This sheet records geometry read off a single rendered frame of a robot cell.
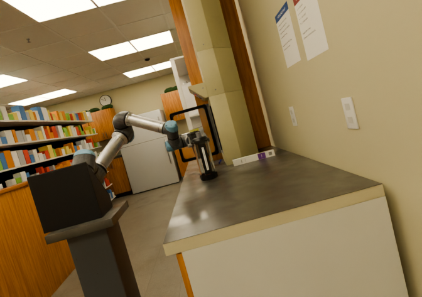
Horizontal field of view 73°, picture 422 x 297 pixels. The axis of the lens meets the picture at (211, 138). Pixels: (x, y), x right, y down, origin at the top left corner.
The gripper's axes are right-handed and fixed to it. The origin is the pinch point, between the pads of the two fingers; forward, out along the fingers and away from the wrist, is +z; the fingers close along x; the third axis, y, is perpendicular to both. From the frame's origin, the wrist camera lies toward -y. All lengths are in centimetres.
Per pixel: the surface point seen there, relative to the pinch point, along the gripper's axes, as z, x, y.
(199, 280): 72, -29, -34
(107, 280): 6, -65, -53
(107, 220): 14, -56, -21
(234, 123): -21.4, 31.1, 5.4
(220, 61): -23, 32, 47
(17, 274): -125, -155, -76
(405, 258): 87, 35, -46
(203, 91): -24.4, 16.3, 30.8
